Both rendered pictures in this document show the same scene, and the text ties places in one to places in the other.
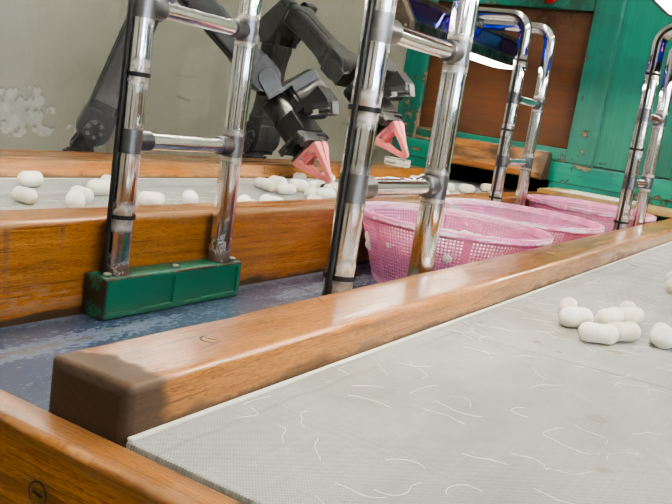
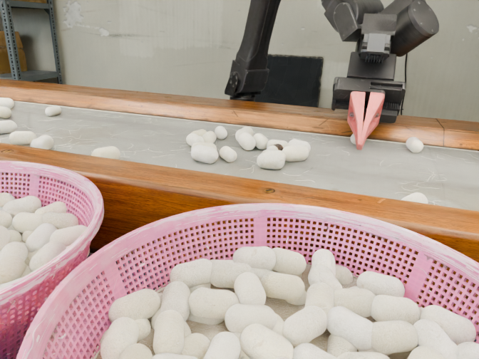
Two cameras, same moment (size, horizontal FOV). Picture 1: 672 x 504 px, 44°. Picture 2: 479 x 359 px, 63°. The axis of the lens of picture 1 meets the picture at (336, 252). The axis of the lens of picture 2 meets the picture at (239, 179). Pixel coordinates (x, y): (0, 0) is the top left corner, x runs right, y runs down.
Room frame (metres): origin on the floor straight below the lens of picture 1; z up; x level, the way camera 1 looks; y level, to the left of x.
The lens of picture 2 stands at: (1.29, -0.45, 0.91)
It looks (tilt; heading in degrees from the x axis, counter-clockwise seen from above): 21 degrees down; 76
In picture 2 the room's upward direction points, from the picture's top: 2 degrees clockwise
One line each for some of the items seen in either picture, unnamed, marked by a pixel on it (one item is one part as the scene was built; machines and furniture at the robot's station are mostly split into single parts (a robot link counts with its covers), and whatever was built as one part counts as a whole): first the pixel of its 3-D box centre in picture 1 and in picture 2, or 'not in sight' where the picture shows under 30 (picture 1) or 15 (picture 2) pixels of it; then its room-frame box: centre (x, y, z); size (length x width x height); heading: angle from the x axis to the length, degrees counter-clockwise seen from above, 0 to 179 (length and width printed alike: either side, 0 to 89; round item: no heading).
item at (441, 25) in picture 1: (463, 34); not in sight; (1.74, -0.19, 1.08); 0.62 x 0.08 x 0.07; 150
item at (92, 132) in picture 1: (86, 134); (246, 84); (1.54, 0.49, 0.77); 0.09 x 0.06 x 0.06; 20
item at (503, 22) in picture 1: (483, 126); not in sight; (1.69, -0.26, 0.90); 0.20 x 0.19 x 0.45; 150
